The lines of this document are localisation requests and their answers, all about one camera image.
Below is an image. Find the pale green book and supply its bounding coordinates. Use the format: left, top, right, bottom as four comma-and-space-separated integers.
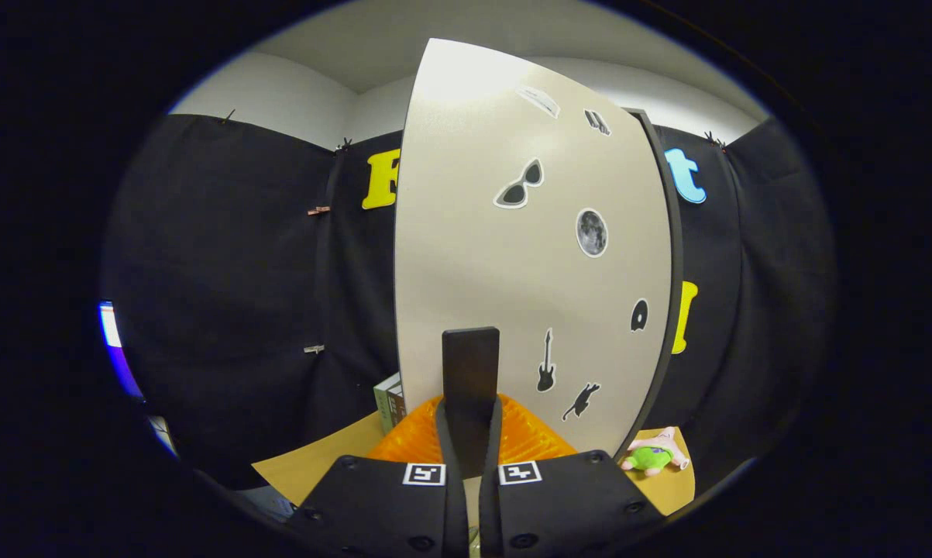
373, 372, 401, 435

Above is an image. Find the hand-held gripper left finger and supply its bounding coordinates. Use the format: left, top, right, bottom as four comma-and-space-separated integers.
284, 395, 470, 558

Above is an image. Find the black door handle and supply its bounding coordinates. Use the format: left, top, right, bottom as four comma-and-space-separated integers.
442, 326, 502, 480

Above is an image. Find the computer monitor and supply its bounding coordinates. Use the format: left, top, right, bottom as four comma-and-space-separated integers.
98, 301, 145, 400

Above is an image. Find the pink and green plush toy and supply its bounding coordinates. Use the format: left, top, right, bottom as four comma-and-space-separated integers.
621, 426, 691, 476

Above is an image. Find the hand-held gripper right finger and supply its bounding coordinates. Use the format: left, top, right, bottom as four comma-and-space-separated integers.
477, 395, 666, 558

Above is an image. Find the black backdrop cloth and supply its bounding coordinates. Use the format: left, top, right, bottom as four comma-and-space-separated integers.
101, 112, 838, 489

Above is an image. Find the grey cabinet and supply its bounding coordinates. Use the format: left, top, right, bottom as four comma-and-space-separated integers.
628, 108, 685, 458

